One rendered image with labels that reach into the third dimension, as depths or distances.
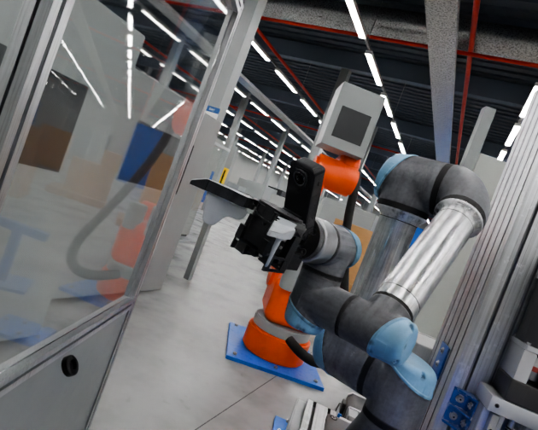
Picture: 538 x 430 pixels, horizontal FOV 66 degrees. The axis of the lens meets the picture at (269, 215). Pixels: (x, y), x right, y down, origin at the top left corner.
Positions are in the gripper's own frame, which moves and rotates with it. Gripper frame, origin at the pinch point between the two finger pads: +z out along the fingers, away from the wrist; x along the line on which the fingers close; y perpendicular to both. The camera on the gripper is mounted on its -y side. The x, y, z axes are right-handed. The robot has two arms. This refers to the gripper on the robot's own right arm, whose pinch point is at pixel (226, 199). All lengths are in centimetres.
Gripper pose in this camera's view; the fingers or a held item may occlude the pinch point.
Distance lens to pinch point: 50.3
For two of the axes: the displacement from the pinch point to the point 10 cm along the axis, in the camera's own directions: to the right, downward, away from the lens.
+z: -5.8, -1.8, -8.0
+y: -4.5, 8.9, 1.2
